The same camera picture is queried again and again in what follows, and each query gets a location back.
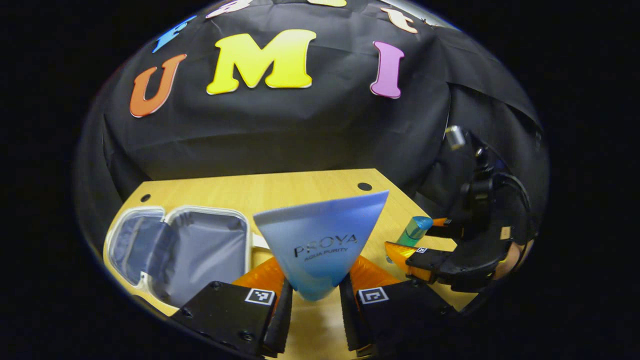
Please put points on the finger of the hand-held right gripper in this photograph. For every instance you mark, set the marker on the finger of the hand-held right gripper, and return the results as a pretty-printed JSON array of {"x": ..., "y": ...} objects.
[
  {"x": 441, "y": 228},
  {"x": 425, "y": 261}
]

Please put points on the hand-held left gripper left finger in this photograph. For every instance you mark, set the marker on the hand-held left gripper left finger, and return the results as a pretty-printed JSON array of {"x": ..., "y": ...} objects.
[{"x": 280, "y": 320}]

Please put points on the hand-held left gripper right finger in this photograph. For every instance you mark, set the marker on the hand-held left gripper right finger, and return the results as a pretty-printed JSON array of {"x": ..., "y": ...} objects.
[{"x": 350, "y": 320}]

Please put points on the white suitcase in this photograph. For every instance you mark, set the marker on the white suitcase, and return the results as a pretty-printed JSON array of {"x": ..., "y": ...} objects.
[{"x": 205, "y": 255}]

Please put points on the light blue cosmetic tube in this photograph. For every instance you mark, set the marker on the light blue cosmetic tube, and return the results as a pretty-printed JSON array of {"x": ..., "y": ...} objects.
[{"x": 320, "y": 235}]

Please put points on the black backdrop cloth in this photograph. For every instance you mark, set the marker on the black backdrop cloth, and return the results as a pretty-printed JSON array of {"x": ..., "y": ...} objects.
[{"x": 300, "y": 130}]

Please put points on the green bottle with blue cap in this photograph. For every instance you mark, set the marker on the green bottle with blue cap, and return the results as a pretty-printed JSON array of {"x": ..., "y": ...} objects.
[{"x": 414, "y": 232}]

